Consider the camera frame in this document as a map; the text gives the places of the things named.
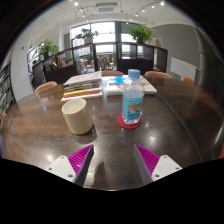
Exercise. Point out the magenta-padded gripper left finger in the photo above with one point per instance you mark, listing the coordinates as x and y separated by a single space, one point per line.
63 166

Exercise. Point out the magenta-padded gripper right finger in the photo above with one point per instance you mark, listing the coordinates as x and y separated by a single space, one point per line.
164 166

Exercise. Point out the clear blue-capped water bottle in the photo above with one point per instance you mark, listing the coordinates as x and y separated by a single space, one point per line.
132 103

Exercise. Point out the cream ceramic cup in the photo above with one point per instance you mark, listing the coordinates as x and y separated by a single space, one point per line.
77 118

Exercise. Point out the round red coaster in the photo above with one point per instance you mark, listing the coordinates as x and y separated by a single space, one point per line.
128 125

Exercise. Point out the red-spined white book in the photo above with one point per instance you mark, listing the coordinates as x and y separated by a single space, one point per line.
81 96

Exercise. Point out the yellow-spined book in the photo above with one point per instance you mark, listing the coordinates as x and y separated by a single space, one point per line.
82 91

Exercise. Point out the white-cover book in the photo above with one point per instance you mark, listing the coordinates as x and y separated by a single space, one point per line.
83 78

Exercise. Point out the blue and white book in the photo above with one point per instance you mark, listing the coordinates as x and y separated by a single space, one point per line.
115 85

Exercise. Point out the dark open shelf unit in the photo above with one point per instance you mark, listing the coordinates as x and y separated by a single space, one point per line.
133 65

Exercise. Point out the bushy potted green plant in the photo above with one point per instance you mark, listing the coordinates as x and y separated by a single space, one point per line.
47 49

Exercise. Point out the small potted plant white pot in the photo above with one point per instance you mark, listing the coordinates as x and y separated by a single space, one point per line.
86 35

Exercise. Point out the large potted plant dark pot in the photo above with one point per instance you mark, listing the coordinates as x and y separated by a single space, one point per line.
140 32

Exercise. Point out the ceiling spotlights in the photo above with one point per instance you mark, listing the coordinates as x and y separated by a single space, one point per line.
162 3

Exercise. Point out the ceiling air conditioner unit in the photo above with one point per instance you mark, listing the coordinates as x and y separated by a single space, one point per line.
106 7

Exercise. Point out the wall bookshelf with books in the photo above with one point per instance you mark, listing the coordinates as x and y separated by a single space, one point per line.
6 90

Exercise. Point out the white wall radiator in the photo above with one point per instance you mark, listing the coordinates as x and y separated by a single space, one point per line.
183 68

